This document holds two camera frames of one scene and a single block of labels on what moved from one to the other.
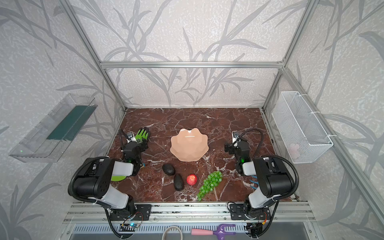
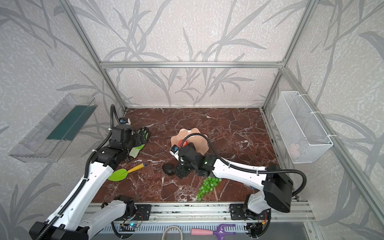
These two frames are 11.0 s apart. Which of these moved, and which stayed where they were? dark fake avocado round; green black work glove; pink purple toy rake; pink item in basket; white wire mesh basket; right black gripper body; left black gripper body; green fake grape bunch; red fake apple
Moved: red fake apple; left black gripper body; right black gripper body
Stayed: pink item in basket; dark fake avocado round; green black work glove; white wire mesh basket; green fake grape bunch; pink purple toy rake
